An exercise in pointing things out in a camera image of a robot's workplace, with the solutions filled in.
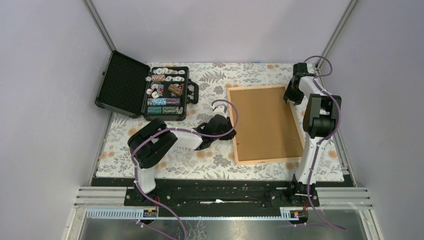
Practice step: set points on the right corner aluminium post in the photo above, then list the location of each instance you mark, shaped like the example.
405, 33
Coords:
339, 27

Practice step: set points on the left corner aluminium post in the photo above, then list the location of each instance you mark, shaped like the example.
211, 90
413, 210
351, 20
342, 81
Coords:
92, 10

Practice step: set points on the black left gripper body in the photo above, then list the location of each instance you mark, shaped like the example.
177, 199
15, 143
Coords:
226, 128

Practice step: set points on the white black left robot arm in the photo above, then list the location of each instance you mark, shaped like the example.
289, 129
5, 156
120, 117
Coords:
150, 144

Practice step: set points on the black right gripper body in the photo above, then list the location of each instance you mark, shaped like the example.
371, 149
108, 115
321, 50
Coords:
293, 95

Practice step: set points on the corner aluminium post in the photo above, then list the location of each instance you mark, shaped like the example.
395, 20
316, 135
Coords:
339, 27
92, 10

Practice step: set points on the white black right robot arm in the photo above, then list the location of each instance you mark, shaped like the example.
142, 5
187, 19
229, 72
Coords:
320, 122

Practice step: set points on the floral patterned table mat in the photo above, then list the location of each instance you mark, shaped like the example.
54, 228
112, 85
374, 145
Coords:
216, 162

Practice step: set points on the aluminium rail front structure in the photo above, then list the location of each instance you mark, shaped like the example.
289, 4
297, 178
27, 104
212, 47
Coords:
115, 213

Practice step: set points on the black poker chip case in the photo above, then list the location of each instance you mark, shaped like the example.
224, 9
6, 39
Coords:
134, 89

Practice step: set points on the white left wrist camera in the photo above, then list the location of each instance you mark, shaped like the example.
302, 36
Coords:
220, 109

